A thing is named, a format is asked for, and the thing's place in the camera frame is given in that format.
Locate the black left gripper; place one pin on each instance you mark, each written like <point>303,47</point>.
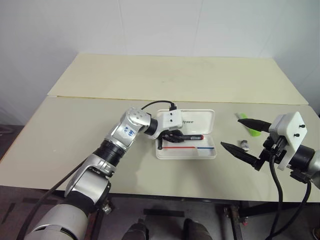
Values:
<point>169,132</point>

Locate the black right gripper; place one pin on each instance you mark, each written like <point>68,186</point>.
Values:
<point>273,147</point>

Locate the black marker with red cap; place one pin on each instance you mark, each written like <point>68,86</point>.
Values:
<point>193,137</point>

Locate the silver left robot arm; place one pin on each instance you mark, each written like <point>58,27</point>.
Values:
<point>120,135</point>

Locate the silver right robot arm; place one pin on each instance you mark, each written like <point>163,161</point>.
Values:
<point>308,160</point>

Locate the green marker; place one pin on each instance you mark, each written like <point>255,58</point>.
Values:
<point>254,132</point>

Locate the white plastic pencil case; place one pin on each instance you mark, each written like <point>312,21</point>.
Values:
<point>200,150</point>

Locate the cream flat board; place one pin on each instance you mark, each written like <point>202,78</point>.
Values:
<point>175,77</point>

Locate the dark rounded shape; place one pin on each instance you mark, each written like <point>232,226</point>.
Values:
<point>198,230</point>
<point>136,231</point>

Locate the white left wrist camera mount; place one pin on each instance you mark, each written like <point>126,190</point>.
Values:
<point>170,119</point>

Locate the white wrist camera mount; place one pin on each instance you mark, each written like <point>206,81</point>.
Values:
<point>170,119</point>
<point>291,130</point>

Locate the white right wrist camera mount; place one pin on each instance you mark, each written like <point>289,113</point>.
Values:
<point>291,130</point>

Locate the black metal table frame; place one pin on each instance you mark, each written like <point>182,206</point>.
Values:
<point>236,225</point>

